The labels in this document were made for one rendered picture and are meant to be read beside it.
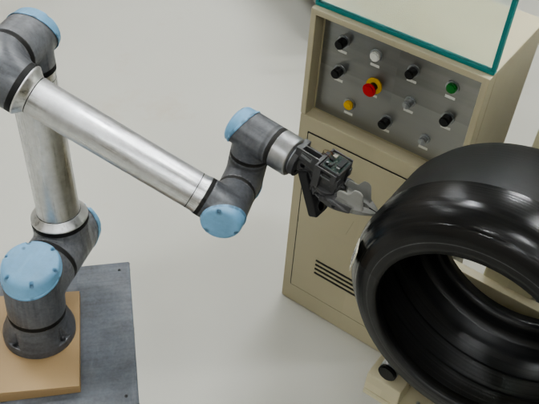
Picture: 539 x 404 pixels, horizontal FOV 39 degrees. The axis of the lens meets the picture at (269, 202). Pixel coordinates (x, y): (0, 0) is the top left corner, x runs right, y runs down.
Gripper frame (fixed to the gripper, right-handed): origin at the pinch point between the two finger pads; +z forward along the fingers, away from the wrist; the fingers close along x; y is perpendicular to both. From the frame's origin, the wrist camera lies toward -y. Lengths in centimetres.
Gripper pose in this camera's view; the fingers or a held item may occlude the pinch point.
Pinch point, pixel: (371, 213)
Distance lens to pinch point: 160.1
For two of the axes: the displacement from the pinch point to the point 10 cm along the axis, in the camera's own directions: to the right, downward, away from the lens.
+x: 5.9, -5.4, 6.1
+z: 8.0, 5.2, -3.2
